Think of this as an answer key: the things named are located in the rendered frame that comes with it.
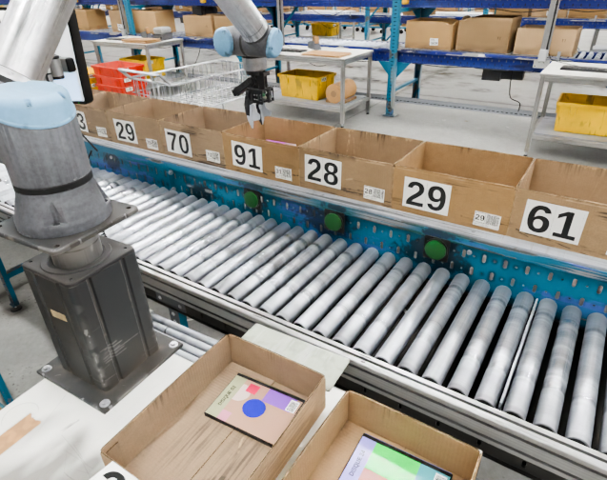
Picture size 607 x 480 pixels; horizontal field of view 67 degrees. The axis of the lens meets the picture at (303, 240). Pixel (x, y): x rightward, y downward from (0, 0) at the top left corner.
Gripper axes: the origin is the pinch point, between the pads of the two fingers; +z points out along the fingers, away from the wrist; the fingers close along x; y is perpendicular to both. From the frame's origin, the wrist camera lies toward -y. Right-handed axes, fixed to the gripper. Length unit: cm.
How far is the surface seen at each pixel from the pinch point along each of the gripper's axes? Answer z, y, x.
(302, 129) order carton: 9.7, 2.6, 28.6
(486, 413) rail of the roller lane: 37, 110, -58
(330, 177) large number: 16.1, 34.1, -0.2
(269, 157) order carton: 13.2, 5.7, -0.3
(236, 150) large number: 13.1, -11.2, -0.6
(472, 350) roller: 37, 101, -40
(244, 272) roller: 37, 26, -43
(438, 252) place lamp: 31, 80, -7
